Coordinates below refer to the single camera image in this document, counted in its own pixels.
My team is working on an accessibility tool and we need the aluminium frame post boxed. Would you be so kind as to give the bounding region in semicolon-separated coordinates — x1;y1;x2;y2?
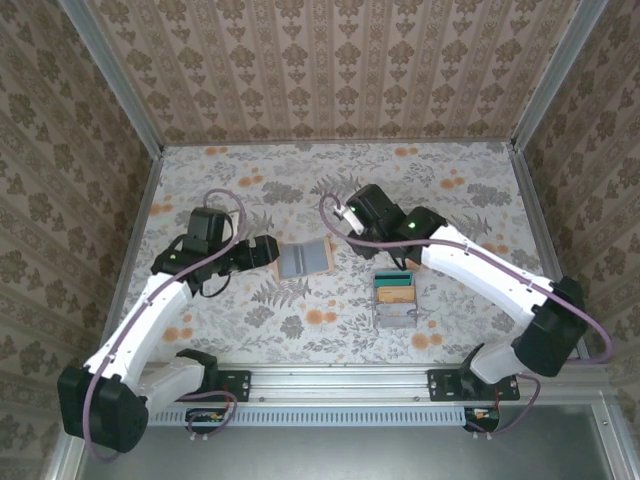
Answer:
509;0;611;151
58;0;166;154

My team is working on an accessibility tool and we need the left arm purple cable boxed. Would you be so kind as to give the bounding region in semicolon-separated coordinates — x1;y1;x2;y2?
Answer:
82;188;247;462

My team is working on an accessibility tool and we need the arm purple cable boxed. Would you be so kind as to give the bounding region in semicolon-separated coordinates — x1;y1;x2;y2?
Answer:
82;188;247;462
318;193;614;441

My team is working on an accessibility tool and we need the aluminium profile beam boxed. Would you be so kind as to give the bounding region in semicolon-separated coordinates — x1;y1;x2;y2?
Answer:
73;363;610;404

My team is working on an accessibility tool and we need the aluminium side rail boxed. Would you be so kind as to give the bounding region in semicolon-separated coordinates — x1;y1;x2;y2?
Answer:
93;147;166;366
509;144;594;365

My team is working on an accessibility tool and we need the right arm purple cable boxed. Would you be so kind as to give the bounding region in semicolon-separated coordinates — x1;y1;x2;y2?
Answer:
318;193;614;441

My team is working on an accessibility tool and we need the clear acrylic card stand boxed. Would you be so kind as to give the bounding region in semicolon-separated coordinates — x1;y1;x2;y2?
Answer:
372;268;420;330

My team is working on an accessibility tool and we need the grey sheet metal panel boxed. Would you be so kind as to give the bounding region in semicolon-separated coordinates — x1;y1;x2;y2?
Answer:
47;399;631;480

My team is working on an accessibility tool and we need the orange card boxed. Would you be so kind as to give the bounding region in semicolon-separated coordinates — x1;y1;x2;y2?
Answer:
377;285;417;305

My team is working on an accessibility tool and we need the slotted grey cable duct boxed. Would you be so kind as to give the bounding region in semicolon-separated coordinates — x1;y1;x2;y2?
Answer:
91;405;501;429

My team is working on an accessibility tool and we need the black connector with wires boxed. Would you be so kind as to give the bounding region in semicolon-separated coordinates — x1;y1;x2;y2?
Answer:
462;405;502;434
185;407;234;435

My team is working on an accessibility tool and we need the teal card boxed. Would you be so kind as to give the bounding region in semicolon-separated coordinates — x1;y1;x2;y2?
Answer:
375;270;415;288

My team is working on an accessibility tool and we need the thin aluminium back rail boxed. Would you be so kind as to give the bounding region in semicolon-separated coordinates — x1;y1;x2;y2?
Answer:
162;141;516;149

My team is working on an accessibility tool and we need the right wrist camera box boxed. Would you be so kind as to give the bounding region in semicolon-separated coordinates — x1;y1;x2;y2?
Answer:
333;201;362;235

